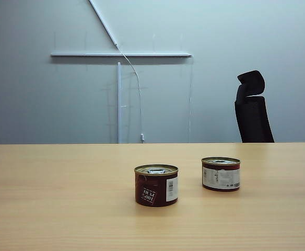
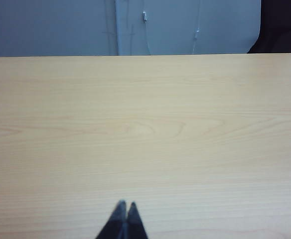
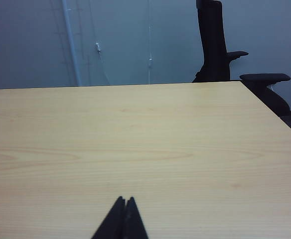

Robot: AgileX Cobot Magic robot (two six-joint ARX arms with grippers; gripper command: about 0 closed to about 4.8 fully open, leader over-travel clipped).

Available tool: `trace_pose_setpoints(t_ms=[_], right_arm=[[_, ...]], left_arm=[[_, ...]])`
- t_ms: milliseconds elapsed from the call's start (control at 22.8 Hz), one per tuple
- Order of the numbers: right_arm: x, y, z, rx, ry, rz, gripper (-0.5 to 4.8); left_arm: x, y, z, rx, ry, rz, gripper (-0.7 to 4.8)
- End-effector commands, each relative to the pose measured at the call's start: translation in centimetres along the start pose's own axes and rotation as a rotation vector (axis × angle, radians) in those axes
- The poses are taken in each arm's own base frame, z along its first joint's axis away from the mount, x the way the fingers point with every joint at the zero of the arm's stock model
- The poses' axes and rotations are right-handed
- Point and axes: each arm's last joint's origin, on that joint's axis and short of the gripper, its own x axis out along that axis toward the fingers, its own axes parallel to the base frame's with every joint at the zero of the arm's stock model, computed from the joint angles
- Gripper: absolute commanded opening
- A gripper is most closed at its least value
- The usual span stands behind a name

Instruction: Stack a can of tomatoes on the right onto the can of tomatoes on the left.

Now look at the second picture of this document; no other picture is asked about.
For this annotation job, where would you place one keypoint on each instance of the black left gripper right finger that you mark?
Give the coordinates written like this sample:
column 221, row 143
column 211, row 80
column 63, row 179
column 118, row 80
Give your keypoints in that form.
column 135, row 222

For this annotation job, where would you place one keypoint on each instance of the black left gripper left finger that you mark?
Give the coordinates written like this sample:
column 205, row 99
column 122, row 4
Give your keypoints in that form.
column 115, row 221

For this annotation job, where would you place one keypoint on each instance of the grey backdrop sheet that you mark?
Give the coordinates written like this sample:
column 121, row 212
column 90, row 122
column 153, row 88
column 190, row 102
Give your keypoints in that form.
column 60, row 27

